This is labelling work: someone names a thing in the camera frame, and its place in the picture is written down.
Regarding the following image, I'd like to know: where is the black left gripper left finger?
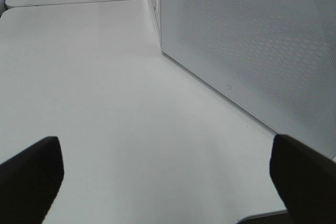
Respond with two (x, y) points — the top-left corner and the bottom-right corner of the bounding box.
(1, 136), (65, 223)

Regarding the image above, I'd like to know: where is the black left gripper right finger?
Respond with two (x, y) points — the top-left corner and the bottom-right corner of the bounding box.
(269, 134), (335, 223)

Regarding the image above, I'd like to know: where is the white microwave door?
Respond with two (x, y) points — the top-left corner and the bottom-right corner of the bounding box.
(157, 0), (335, 158)

